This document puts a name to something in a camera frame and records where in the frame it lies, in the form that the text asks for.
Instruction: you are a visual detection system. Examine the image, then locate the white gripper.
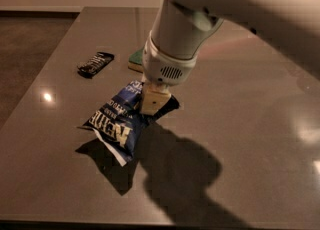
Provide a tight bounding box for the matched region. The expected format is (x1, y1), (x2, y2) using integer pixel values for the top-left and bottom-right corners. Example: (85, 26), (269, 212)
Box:
(140, 32), (197, 115)

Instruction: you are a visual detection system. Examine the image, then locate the blue kettle chip bag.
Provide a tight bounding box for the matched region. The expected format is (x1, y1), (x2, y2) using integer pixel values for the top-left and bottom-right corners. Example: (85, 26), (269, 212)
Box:
(82, 80), (179, 166)

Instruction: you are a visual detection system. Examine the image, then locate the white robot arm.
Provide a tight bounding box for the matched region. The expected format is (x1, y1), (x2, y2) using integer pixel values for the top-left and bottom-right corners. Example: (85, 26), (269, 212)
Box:
(140, 0), (320, 115)

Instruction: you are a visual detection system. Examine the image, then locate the green yellow sponge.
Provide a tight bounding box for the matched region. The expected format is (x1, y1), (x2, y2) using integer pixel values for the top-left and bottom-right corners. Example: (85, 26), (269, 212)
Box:
(128, 49), (143, 73)

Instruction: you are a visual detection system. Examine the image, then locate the black snack bar wrapper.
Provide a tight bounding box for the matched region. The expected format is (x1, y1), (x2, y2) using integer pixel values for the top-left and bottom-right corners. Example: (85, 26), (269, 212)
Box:
(78, 52), (114, 78)

